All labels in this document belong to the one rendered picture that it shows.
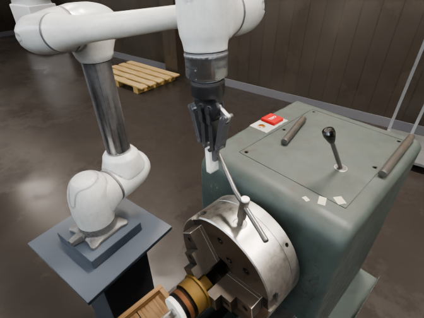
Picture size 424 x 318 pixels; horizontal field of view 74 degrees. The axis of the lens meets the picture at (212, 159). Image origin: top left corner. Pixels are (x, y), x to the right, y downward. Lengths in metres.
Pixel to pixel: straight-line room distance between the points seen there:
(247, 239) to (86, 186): 0.68
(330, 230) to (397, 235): 1.99
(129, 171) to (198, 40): 0.79
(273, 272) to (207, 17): 0.55
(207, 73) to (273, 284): 0.48
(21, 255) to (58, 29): 1.95
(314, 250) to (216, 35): 0.53
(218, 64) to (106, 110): 0.64
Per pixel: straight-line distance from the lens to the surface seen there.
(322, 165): 0.89
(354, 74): 4.13
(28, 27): 0.96
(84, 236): 1.29
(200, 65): 0.58
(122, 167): 1.22
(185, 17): 0.57
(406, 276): 2.45
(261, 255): 0.68
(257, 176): 0.80
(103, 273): 1.26
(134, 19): 0.78
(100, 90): 1.11
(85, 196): 1.15
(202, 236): 0.74
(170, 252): 2.20
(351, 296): 1.51
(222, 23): 0.57
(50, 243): 1.45
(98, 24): 0.80
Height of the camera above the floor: 1.75
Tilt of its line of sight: 35 degrees down
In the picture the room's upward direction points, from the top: straight up
